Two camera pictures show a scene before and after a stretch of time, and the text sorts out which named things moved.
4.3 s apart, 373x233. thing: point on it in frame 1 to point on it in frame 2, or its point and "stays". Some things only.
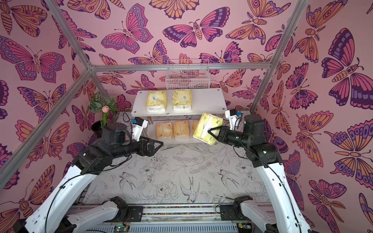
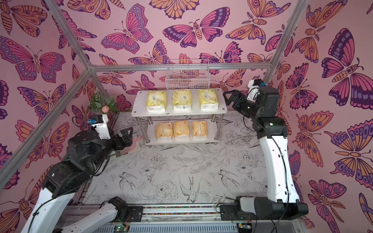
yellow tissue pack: [182, 99] stays
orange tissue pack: [164, 129] stays
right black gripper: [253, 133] to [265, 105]
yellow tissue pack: [156, 101] stays
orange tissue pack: [181, 128] stays
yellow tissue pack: [206, 123] to [209, 99]
